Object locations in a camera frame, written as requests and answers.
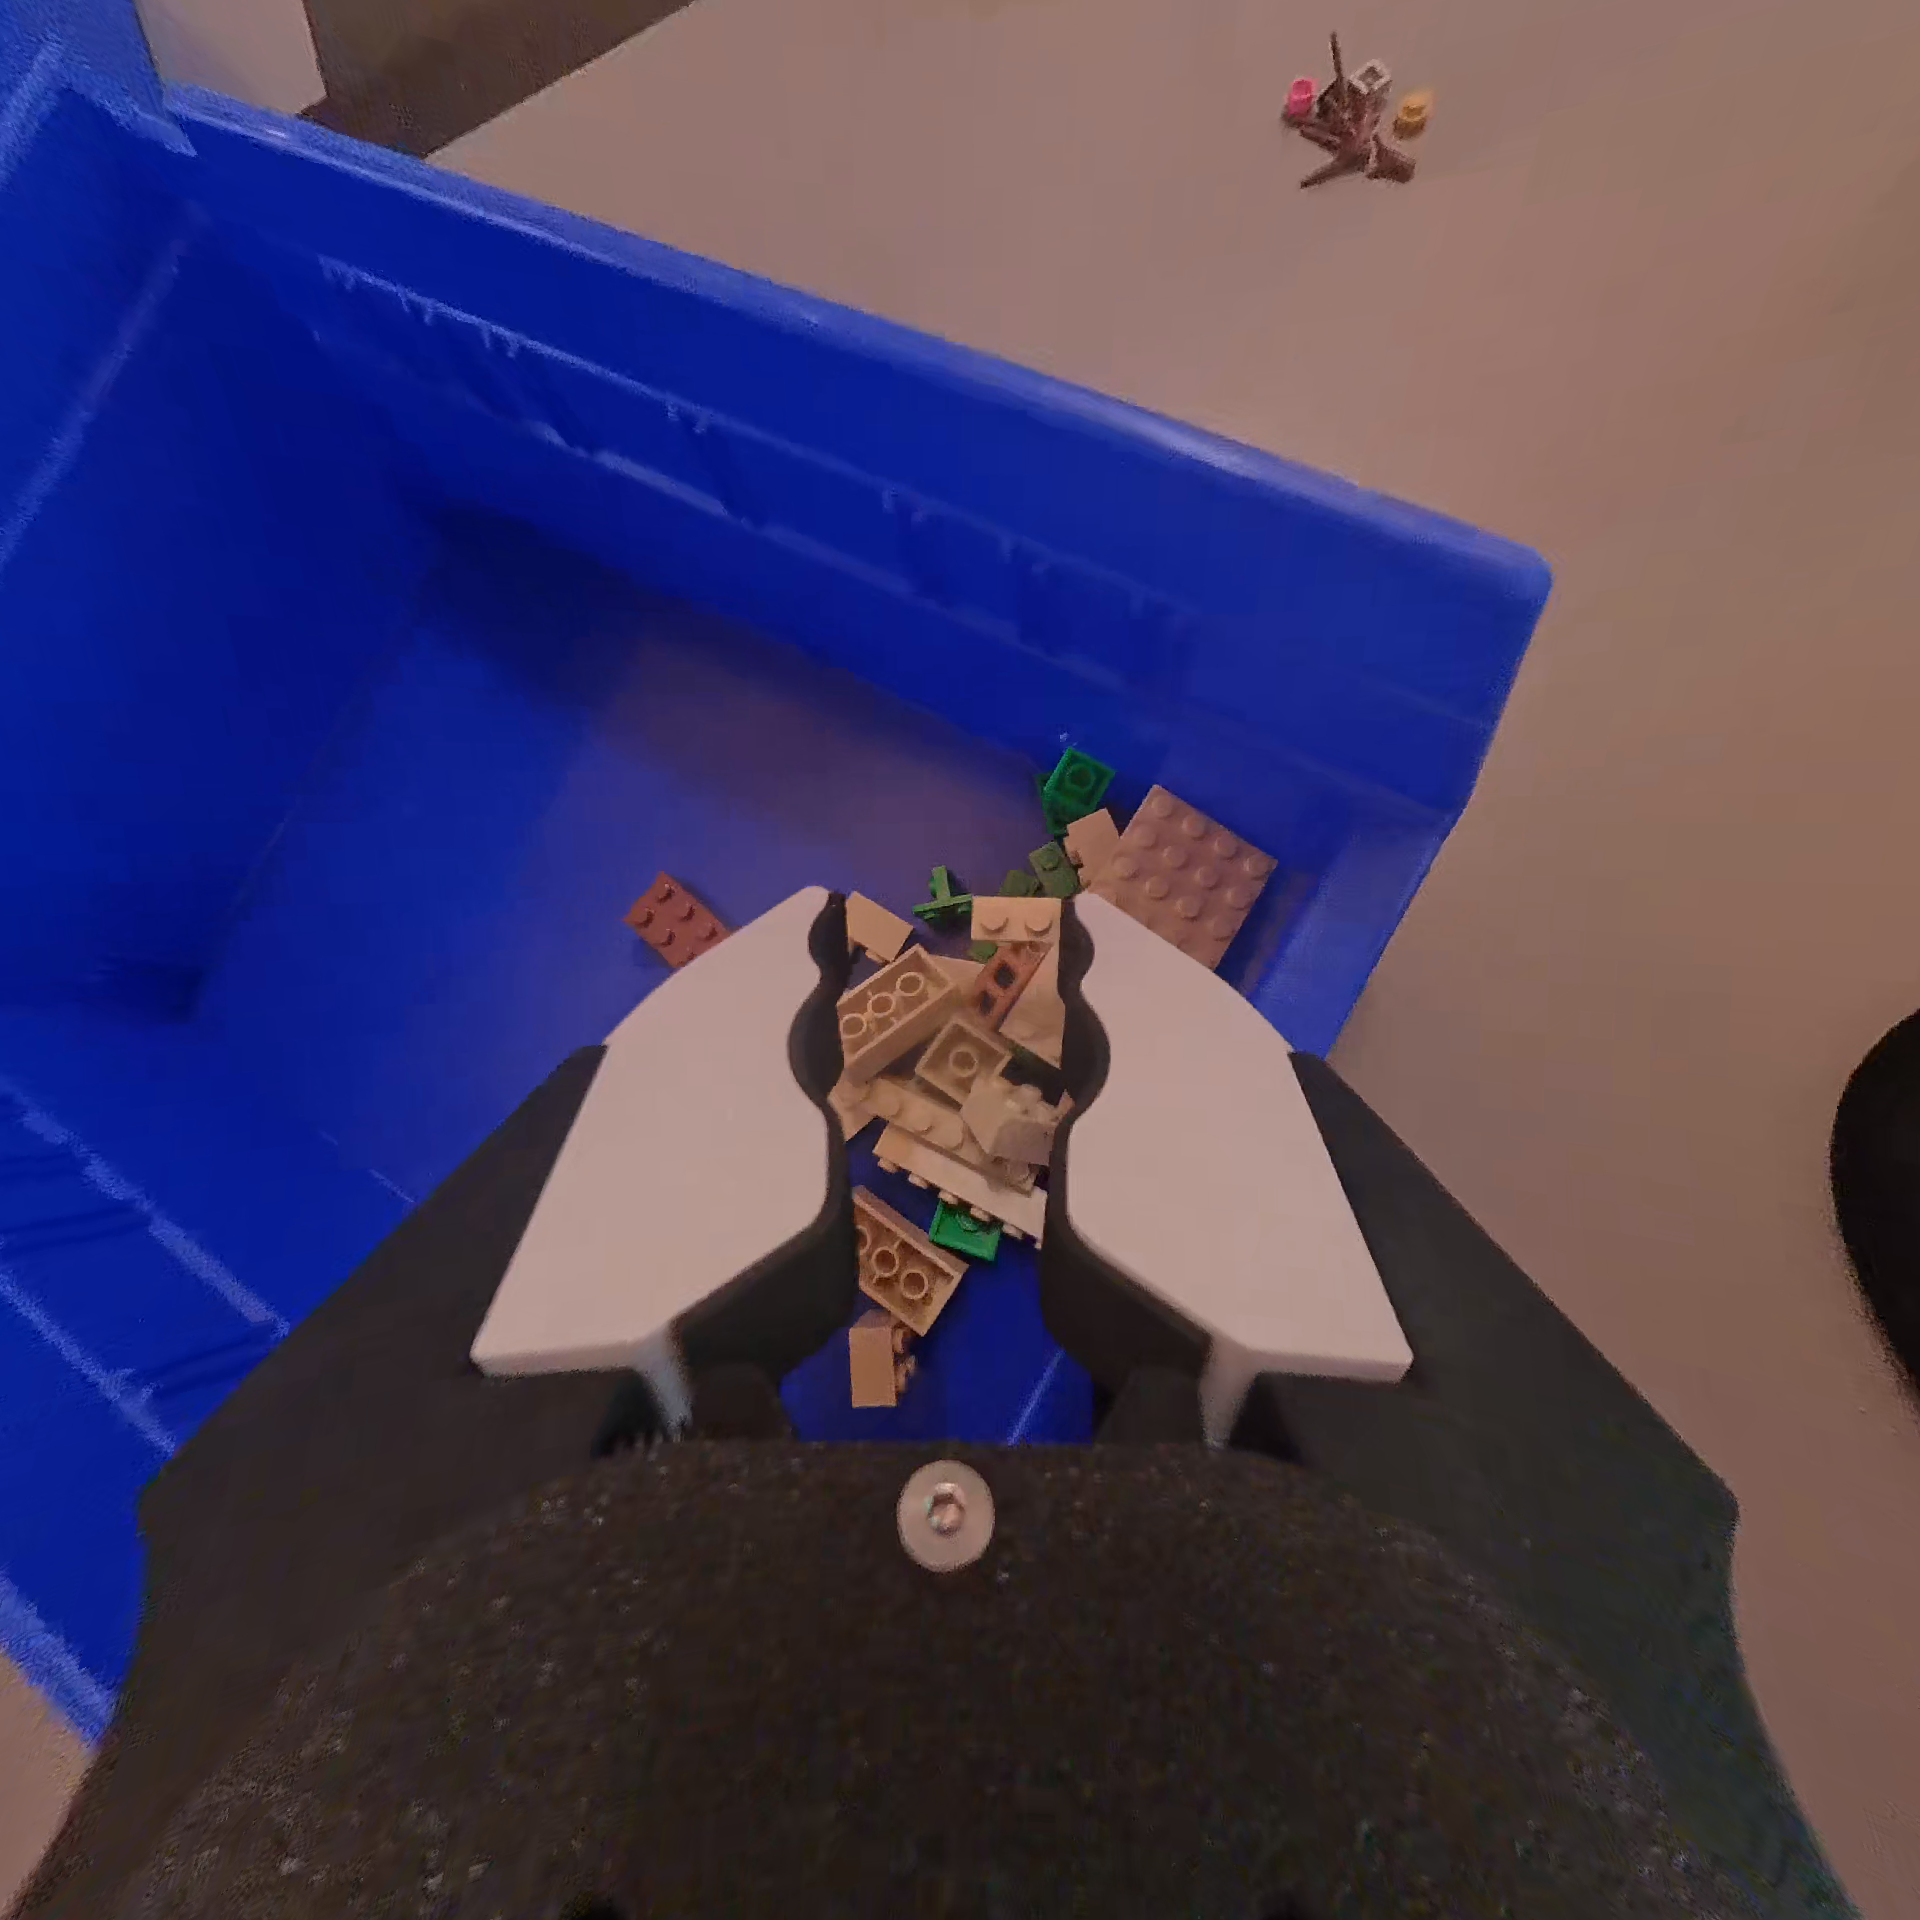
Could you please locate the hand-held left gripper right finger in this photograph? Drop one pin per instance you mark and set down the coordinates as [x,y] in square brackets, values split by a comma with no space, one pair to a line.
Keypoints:
[1232,1184]

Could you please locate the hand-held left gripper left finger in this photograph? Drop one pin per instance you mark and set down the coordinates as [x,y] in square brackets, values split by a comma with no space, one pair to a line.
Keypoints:
[662,1170]

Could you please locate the pile of toy bricks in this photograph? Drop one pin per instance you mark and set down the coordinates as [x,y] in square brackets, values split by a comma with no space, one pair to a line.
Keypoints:
[901,1011]

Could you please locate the blue plastic bin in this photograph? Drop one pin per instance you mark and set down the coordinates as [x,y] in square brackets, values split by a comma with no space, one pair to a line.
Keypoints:
[376,676]

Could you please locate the grey desk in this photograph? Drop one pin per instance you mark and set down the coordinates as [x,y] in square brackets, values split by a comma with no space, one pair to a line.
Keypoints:
[1651,451]

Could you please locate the brown toy brick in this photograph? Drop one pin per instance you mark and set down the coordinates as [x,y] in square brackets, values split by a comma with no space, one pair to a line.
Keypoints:
[678,919]

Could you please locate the tan studded square plate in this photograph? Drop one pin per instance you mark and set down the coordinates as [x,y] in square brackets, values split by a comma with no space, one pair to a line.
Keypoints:
[1194,870]

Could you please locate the black wrist rest pad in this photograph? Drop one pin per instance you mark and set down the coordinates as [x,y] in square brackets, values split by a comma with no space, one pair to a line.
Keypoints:
[1883,1199]

